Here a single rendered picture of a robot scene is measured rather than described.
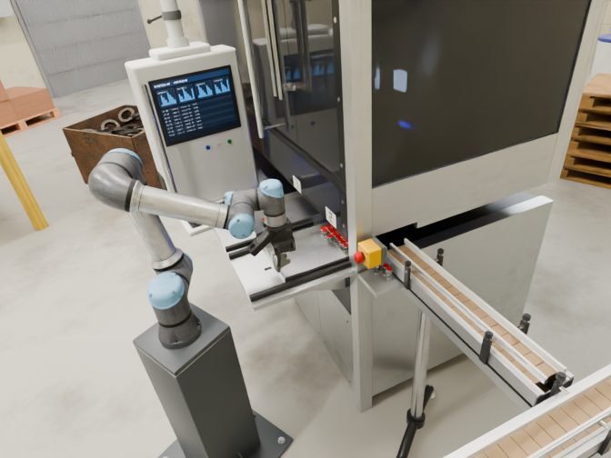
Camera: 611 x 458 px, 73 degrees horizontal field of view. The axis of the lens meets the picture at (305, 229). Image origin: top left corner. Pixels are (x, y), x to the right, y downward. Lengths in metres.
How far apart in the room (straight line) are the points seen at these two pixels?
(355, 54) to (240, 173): 1.27
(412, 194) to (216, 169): 1.15
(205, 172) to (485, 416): 1.83
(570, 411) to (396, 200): 0.77
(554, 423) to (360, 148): 0.87
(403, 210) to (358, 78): 0.52
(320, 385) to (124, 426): 1.00
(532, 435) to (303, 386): 1.39
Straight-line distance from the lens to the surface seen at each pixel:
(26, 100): 8.26
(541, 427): 1.17
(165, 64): 2.09
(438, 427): 2.21
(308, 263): 1.61
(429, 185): 1.54
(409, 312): 1.87
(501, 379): 1.29
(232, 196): 1.36
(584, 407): 1.24
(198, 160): 2.22
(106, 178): 1.27
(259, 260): 1.66
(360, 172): 1.34
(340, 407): 2.23
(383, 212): 1.47
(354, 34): 1.22
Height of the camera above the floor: 1.86
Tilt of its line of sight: 33 degrees down
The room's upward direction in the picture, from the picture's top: 6 degrees counter-clockwise
